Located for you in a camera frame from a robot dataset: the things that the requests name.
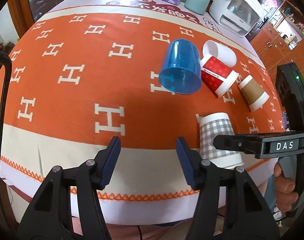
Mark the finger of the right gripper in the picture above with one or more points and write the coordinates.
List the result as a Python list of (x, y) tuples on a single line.
[(245, 143)]

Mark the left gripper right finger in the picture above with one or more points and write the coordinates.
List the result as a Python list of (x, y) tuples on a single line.
[(247, 215)]

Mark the grey checked paper cup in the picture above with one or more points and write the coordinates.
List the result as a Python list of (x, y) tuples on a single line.
[(212, 127)]

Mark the brown sleeved paper cup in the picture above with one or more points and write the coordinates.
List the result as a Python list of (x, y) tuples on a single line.
[(253, 93)]

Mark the red paper cup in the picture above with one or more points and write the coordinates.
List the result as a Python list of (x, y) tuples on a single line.
[(217, 75)]

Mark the white paper cup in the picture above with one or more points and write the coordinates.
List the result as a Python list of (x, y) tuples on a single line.
[(221, 52)]

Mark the blue plastic cup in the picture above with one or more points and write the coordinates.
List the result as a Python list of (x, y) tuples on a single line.
[(181, 72)]

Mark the person's right hand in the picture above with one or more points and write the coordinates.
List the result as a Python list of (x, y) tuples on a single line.
[(285, 194)]

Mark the orange H-pattern tablecloth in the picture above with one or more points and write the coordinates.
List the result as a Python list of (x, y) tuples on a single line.
[(83, 75)]

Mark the white countertop appliance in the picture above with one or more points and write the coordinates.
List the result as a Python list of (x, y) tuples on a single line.
[(237, 25)]

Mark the teal canister brown lid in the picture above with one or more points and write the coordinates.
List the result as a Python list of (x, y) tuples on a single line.
[(197, 6)]

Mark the wooden wall cabinet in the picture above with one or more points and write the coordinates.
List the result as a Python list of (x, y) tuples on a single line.
[(279, 38)]

